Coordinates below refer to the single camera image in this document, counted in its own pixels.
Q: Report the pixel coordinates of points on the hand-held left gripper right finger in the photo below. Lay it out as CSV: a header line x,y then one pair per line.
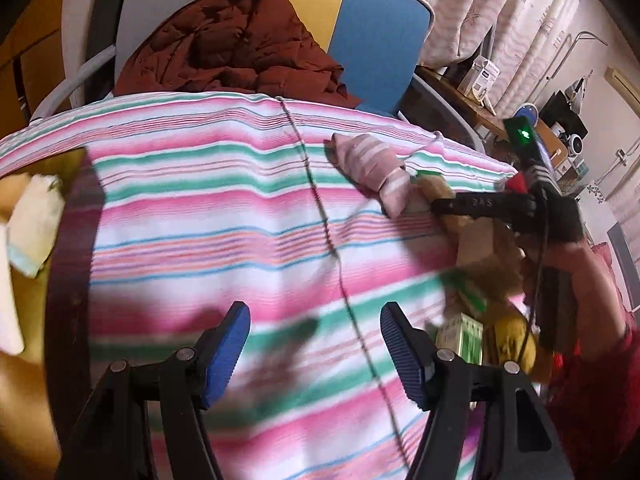
x,y
405,360

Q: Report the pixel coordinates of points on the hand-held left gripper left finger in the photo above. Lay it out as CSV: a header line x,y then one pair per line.
x,y
227,355

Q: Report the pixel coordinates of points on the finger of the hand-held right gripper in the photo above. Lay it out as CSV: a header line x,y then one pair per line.
x,y
475,206

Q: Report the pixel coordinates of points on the brown plush toy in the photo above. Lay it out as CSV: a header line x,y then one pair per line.
x,y
480,255

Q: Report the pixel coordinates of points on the maroon tin box gold inside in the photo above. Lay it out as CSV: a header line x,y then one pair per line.
x,y
70,285

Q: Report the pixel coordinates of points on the person's right forearm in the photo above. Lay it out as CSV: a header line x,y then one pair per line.
x,y
600,400

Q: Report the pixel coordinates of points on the person's right hand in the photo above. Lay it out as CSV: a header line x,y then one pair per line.
x,y
597,290

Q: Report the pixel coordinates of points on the blue round fan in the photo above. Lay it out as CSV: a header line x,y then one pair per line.
x,y
526,114

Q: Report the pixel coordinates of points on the white round device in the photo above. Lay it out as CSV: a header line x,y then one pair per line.
x,y
576,145

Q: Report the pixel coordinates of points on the black appliance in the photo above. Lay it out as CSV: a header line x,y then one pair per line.
x,y
565,110

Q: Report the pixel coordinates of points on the green white small box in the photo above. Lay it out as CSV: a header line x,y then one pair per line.
x,y
460,340

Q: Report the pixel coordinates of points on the wooden shelf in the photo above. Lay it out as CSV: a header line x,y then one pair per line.
x,y
480,110

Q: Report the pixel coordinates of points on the green edged packet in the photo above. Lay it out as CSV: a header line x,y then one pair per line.
x,y
470,290

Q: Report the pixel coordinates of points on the white carton box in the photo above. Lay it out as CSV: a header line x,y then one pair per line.
x,y
478,77

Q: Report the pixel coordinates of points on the yellow packet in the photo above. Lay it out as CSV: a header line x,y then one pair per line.
x,y
510,342

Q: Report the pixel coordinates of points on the pink striped sock bundle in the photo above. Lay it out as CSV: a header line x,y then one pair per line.
x,y
370,167

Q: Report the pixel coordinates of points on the striped tablecloth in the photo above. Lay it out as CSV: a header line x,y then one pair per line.
x,y
225,220

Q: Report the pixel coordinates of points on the patterned curtain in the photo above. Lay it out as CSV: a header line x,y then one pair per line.
x,y
475,5

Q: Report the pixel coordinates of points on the grey yellow blue chair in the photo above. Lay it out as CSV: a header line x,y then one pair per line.
x,y
380,35

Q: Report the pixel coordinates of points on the pale yellow cloth in tin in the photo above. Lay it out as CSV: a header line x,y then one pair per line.
x,y
35,220

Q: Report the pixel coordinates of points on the maroon puffer jacket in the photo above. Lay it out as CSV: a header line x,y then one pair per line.
x,y
225,45

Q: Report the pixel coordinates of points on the black rolled mat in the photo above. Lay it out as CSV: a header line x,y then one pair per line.
x,y
107,20

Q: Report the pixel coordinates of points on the wooden cabinet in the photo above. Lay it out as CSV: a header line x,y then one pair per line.
x,y
30,40

